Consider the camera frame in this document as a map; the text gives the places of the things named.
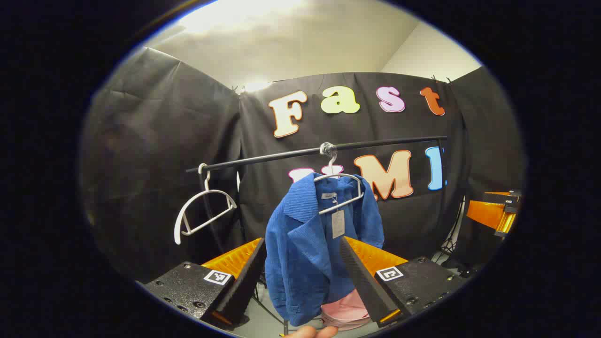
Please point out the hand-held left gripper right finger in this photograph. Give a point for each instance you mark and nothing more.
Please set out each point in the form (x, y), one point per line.
(364, 281)

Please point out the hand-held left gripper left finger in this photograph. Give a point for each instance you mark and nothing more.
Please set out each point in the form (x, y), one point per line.
(246, 286)

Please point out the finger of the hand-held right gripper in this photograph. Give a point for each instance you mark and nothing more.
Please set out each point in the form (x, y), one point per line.
(504, 198)
(483, 213)

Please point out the white clothes hanger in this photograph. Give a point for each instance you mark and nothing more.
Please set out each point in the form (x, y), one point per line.
(210, 190)
(332, 164)

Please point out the black clothes rack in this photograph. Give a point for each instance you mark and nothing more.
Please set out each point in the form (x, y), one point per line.
(281, 155)

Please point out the black tripod stand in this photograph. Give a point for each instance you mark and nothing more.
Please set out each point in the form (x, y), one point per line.
(454, 265)

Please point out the white paper garment tag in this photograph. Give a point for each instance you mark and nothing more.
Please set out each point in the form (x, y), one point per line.
(338, 224)

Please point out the black backdrop cloth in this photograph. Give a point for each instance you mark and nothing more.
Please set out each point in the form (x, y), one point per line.
(164, 141)

